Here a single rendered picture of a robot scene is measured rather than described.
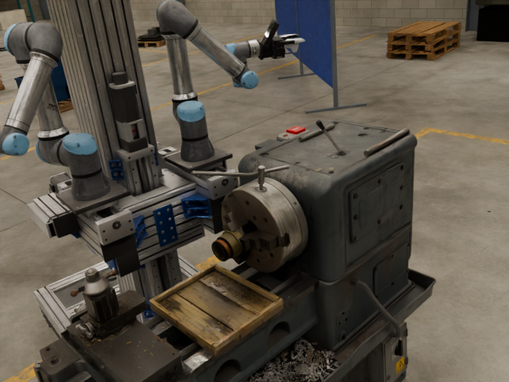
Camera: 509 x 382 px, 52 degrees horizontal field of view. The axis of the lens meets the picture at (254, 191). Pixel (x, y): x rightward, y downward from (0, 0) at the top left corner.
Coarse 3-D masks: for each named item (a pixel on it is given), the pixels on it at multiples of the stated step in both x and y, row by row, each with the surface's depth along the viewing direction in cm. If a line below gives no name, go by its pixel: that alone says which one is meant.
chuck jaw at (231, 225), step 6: (234, 198) 179; (222, 204) 179; (228, 204) 176; (234, 204) 178; (228, 210) 178; (234, 210) 177; (240, 210) 178; (228, 216) 175; (234, 216) 176; (240, 216) 177; (228, 222) 177; (234, 222) 175; (240, 222) 177; (246, 222) 178; (228, 228) 174; (234, 228) 175
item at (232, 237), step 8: (224, 232) 174; (232, 232) 172; (216, 240) 171; (224, 240) 170; (232, 240) 170; (216, 248) 173; (224, 248) 168; (232, 248) 170; (240, 248) 172; (216, 256) 174; (224, 256) 170; (232, 256) 172
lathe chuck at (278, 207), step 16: (240, 192) 176; (256, 192) 172; (272, 192) 173; (256, 208) 172; (272, 208) 168; (288, 208) 171; (224, 224) 190; (256, 224) 176; (272, 224) 169; (288, 224) 170; (288, 240) 171; (256, 256) 183; (272, 256) 176; (288, 256) 174
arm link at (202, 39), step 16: (160, 16) 208; (176, 16) 203; (192, 16) 206; (176, 32) 207; (192, 32) 205; (208, 48) 211; (224, 48) 214; (224, 64) 216; (240, 64) 218; (240, 80) 221; (256, 80) 220
